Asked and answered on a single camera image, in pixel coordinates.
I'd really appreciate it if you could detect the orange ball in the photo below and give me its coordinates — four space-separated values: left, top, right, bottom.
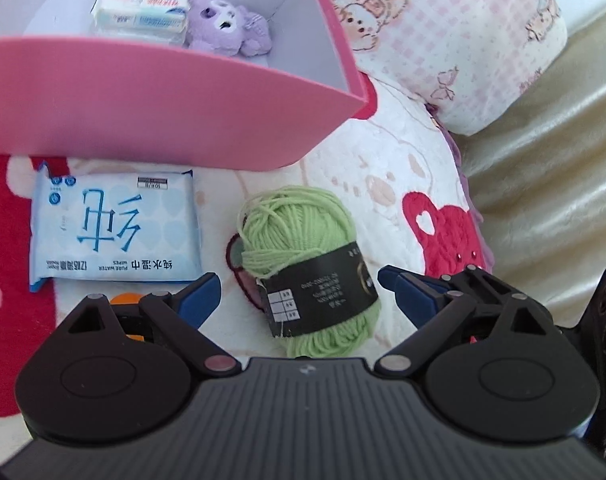
108 292 146 338

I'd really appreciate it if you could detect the white tissue packet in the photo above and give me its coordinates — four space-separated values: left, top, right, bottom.
90 0 191 41

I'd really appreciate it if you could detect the beige shiny cloth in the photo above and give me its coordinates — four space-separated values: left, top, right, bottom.
453 10 606 331

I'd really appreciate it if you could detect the blue wet wipes pack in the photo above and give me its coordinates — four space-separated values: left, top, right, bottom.
28 160 204 293

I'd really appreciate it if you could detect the green yarn skein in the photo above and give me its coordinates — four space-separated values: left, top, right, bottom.
226 186 384 359

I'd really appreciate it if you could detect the purple plush toy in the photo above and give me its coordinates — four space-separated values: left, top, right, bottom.
183 0 273 58

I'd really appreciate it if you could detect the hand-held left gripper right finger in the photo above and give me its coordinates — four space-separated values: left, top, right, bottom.
374 265 554 376

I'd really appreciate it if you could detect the pink cardboard box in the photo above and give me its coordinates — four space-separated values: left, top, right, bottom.
0 0 379 171

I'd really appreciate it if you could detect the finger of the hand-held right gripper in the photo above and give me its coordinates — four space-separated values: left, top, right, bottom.
400 264 521 311

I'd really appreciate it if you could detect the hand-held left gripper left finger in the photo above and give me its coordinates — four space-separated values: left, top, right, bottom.
66 271 239 377

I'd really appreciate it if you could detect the bear printed blanket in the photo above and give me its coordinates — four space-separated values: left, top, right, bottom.
0 72 496 461

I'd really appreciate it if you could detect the pink checked pillow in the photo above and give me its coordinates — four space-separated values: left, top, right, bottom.
313 0 568 136

